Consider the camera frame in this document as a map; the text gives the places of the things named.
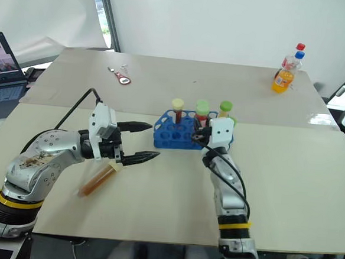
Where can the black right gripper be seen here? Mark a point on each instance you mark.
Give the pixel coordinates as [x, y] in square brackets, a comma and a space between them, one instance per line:
[203, 135]

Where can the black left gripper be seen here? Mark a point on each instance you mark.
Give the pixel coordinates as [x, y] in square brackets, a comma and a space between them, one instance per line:
[111, 150]

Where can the green-capped red test tube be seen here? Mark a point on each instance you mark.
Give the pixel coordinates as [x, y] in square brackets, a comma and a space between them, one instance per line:
[202, 111]

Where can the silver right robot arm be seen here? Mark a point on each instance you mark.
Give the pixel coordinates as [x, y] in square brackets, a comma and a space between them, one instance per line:
[228, 181]

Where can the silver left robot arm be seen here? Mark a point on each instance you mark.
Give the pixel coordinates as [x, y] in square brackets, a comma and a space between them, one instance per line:
[37, 155]

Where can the blue test tube rack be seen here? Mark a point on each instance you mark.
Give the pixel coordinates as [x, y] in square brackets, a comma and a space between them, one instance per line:
[172, 135]

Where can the green-capped yellow test tube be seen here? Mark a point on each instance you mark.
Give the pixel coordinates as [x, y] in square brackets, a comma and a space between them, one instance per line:
[225, 108]

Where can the cream-capped amber test tube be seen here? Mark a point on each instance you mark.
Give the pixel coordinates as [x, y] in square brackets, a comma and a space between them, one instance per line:
[98, 180]

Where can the yellow-capped dark red tube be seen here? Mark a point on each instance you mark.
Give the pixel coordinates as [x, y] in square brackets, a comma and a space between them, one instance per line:
[178, 112]

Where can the red bottle opener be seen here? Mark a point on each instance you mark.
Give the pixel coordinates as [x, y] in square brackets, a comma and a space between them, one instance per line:
[121, 78]

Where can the small white clip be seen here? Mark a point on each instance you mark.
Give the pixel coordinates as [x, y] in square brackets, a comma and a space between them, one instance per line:
[124, 67]

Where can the orange soda bottle blue cap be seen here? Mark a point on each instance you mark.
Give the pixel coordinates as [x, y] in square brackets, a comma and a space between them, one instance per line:
[282, 81]

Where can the clear bottle red cap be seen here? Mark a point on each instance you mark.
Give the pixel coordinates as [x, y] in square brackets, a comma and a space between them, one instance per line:
[295, 59]

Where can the black device behind laptop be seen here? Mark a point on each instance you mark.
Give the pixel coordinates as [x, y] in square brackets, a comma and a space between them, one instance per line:
[34, 74]

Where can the open laptop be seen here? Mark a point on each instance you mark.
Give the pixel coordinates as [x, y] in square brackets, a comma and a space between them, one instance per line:
[1, 76]

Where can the white backdrop sheet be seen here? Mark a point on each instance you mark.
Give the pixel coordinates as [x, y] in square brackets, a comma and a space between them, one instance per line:
[44, 11]

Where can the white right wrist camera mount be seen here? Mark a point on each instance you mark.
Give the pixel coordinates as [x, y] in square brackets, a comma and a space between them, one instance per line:
[222, 132]

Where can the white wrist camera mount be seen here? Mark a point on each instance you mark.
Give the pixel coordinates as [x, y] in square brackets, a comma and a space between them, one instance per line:
[222, 132]
[100, 115]

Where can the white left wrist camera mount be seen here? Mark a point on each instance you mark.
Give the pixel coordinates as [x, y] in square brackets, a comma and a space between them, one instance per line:
[100, 115]

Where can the dark window post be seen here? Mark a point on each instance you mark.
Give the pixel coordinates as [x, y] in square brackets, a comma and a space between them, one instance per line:
[109, 15]

